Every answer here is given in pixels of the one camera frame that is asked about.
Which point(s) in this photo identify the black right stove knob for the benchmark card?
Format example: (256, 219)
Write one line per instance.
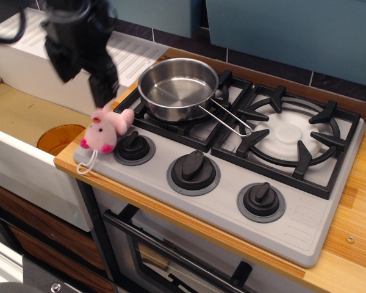
(261, 203)

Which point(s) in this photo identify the wooden drawer cabinet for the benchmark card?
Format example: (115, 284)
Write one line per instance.
(59, 246)

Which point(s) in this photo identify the black burner grate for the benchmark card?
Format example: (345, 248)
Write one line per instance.
(302, 143)
(199, 134)

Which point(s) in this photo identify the grey toy stove top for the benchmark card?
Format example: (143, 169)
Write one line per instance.
(298, 235)

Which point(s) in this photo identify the white toy sink unit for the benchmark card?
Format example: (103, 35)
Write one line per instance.
(33, 100)

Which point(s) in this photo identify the stainless steel pan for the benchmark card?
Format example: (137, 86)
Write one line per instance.
(182, 89)

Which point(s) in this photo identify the black left stove knob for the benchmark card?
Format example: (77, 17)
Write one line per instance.
(134, 149)

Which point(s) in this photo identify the black left burner grate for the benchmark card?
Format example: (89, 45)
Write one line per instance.
(199, 134)

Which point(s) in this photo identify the black middle stove knob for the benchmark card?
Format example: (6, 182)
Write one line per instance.
(193, 174)

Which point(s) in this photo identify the black right burner grate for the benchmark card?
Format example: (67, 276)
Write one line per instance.
(302, 143)

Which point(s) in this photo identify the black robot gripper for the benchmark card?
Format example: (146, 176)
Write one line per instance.
(77, 35)

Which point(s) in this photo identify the pink stuffed pig toy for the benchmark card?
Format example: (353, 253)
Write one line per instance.
(102, 135)

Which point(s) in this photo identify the toy oven door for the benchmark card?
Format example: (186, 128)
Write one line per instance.
(161, 257)

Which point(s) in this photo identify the black stove knob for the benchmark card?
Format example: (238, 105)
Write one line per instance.
(193, 174)
(261, 203)
(134, 149)

